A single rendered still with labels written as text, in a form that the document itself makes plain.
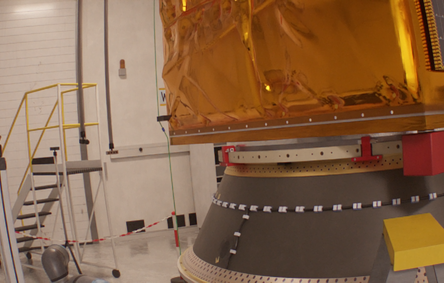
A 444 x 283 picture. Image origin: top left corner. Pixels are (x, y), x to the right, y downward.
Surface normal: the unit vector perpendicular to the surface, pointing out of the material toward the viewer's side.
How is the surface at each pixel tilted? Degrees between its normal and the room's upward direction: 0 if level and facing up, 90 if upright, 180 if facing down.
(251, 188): 62
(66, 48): 90
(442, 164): 90
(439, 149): 90
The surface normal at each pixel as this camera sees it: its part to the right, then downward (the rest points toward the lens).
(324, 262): -0.48, -0.43
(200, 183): -0.86, 0.07
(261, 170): -0.77, -0.41
